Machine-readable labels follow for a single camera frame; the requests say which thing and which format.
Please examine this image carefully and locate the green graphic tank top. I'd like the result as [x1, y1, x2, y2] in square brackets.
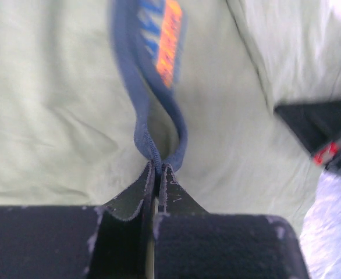
[0, 1, 341, 231]

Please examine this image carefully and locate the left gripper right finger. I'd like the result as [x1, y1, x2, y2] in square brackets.
[158, 163, 208, 215]

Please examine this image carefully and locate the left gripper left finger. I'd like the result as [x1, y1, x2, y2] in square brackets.
[104, 161, 155, 221]

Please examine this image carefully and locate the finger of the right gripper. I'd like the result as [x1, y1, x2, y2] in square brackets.
[274, 99, 341, 176]

